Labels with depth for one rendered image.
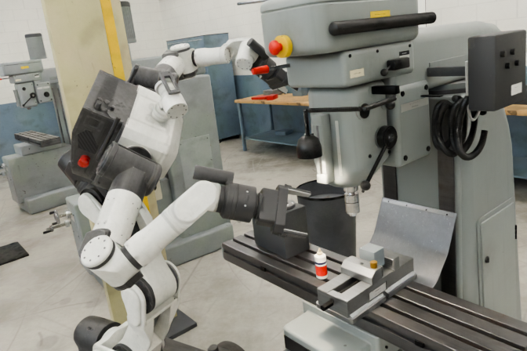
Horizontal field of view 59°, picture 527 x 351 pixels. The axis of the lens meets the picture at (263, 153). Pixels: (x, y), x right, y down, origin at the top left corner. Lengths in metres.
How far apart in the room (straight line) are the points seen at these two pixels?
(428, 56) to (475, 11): 4.30
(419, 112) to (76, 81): 1.91
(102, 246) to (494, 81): 1.09
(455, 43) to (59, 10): 2.00
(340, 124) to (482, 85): 0.41
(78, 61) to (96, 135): 1.44
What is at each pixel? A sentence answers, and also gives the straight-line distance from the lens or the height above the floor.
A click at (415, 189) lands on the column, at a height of 1.17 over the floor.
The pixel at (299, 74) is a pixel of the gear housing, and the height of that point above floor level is 1.67.
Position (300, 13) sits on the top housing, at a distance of 1.25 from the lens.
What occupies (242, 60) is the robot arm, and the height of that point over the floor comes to 1.72.
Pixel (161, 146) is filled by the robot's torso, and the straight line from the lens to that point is 1.37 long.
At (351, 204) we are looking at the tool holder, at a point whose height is 1.24.
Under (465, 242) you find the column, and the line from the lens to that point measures 1.85.
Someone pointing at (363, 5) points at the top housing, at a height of 1.84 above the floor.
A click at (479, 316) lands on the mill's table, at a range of 1.54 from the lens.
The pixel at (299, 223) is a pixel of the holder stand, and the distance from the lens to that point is 1.84.
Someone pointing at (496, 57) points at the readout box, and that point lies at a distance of 1.43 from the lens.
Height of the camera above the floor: 1.78
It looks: 14 degrees down
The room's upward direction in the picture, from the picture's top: 7 degrees counter-clockwise
